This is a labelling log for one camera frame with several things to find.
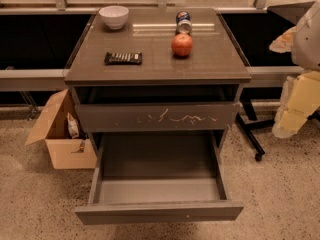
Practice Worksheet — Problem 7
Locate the grey drawer cabinet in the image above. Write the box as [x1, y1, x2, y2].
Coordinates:
[65, 8, 250, 151]

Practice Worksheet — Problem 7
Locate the white bowl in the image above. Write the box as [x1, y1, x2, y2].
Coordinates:
[99, 5, 129, 29]

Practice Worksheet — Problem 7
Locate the red apple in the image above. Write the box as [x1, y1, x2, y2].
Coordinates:
[171, 34, 193, 57]

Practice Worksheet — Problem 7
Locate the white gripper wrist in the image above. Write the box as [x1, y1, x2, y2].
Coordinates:
[272, 71, 320, 138]

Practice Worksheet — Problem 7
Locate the crumpled snack bag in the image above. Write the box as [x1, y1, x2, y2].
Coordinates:
[67, 113, 80, 139]

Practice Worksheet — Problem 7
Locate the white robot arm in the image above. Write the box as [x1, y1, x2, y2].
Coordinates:
[269, 0, 320, 138]

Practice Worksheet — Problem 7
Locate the black rolling stand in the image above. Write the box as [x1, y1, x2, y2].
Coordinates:
[235, 0, 320, 162]

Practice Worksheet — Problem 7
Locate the dark snack bar wrapper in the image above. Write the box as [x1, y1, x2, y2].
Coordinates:
[104, 52, 142, 65]

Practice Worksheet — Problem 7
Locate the scratched grey upper drawer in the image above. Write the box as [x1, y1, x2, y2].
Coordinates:
[75, 102, 240, 133]

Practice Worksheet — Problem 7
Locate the open cardboard box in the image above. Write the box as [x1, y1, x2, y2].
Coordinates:
[26, 89, 97, 169]

